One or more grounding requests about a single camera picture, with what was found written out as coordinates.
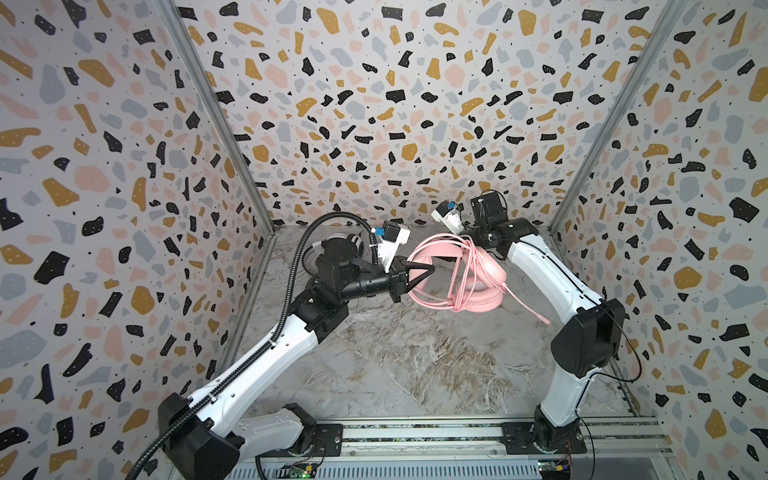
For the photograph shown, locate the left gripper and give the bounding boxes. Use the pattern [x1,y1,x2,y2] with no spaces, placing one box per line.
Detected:
[339,257,434,306]

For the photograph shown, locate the pink headphones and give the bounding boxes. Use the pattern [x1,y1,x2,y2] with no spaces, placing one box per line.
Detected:
[407,234,550,325]

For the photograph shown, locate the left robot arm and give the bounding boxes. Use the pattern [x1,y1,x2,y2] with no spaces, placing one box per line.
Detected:
[159,238,435,479]

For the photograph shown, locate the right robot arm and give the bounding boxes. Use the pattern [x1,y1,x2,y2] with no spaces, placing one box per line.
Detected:
[470,190,625,453]

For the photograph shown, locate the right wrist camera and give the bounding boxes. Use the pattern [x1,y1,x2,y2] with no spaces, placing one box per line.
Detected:
[431,200,465,235]

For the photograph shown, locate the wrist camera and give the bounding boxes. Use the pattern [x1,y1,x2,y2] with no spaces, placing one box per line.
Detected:
[371,220,411,273]
[431,200,465,235]

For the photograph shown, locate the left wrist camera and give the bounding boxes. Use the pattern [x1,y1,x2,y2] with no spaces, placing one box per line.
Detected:
[371,220,411,273]

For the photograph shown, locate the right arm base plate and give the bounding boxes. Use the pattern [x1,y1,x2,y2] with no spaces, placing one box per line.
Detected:
[500,420,587,455]

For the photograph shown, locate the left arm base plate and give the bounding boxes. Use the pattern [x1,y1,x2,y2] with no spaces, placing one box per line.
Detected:
[284,423,344,458]

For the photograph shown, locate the right corner aluminium post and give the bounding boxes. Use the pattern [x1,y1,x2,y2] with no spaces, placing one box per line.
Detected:
[548,0,687,236]

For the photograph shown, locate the corner aluminium post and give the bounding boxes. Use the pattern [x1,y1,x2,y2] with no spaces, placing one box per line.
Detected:
[548,0,687,236]
[155,0,275,237]

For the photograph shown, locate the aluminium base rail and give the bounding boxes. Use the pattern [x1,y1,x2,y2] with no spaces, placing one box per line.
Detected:
[231,416,684,479]

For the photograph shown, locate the black corrugated cable conduit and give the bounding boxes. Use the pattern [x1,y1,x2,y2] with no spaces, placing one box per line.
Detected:
[122,211,376,480]

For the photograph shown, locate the left corner aluminium post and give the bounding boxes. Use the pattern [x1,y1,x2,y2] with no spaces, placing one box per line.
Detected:
[155,0,275,237]

